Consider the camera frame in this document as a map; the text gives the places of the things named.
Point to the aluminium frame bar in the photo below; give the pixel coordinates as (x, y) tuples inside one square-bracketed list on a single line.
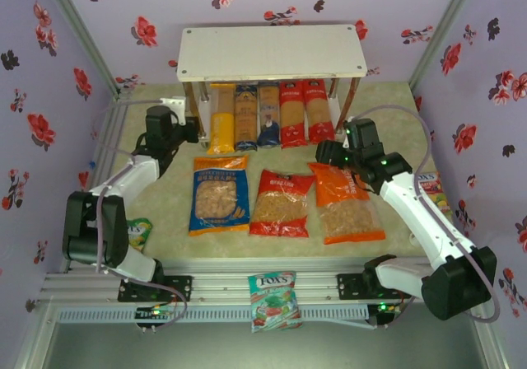
[(490, 336), (35, 336)]

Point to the yellow spaghetti bag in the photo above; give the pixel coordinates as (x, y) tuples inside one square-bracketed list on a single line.
[(222, 130)]

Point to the dark blue Moli spaghetti bag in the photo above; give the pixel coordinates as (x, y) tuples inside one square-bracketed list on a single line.
[(245, 118)]

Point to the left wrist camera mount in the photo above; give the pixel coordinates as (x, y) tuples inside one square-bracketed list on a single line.
[(173, 104)]

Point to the clear blue spaghetti bag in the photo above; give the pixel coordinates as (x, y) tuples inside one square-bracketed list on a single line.
[(268, 109)]

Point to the controller circuit board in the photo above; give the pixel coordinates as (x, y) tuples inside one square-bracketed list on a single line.
[(383, 306), (156, 312)]

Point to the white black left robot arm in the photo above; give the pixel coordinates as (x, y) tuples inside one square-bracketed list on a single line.
[(123, 175)]

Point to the orange macaroni bag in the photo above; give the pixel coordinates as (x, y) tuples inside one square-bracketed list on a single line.
[(350, 212)]

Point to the aluminium frame post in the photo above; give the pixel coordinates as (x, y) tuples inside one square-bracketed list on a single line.
[(82, 27), (444, 27)]

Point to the white two-tier shelf metal legs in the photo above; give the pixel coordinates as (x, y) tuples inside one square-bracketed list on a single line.
[(267, 52)]

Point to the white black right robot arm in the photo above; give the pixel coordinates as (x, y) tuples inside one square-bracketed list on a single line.
[(416, 212)]

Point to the teal red Fox's candy bag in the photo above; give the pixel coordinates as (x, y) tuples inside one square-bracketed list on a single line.
[(273, 299)]

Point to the blue and orange pasta bag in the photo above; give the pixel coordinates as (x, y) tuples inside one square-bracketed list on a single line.
[(218, 192)]

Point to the red macaroni bag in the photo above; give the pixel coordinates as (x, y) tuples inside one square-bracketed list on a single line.
[(280, 204)]

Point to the red spaghetti bag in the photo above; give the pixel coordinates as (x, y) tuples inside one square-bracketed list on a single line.
[(319, 113), (293, 113)]

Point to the green Fox's candy bag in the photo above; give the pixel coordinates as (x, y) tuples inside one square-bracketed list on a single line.
[(140, 233)]

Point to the aluminium side rail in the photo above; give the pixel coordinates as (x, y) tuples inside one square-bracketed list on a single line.
[(108, 138)]

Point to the Fox's fruits candy bag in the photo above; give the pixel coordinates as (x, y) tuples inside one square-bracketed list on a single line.
[(432, 183)]

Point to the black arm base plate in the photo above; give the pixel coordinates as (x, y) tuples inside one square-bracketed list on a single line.
[(350, 286), (181, 286)]

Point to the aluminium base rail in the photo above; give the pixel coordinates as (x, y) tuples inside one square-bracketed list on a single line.
[(230, 286)]

